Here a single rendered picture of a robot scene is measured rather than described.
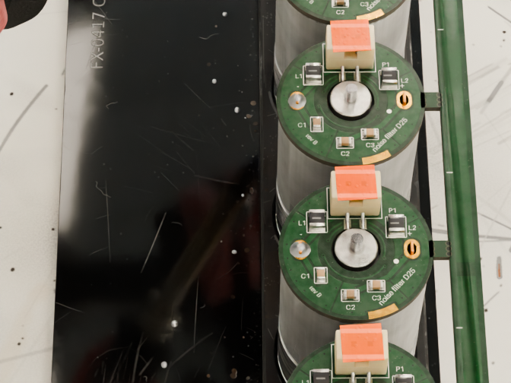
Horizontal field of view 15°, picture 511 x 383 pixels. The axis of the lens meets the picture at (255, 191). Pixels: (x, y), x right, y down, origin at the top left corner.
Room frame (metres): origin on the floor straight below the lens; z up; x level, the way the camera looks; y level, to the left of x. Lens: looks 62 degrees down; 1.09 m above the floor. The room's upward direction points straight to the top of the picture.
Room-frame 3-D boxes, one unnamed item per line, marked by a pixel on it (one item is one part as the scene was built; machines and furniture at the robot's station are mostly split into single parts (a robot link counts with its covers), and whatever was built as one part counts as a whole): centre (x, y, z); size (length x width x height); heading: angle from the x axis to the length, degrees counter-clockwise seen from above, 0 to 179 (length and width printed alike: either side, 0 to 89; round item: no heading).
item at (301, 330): (0.14, -0.02, 0.79); 0.02 x 0.02 x 0.05
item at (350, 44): (0.18, -0.02, 0.82); 0.01 x 0.01 x 0.01; 0
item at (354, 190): (0.15, -0.02, 0.82); 0.01 x 0.01 x 0.01; 0
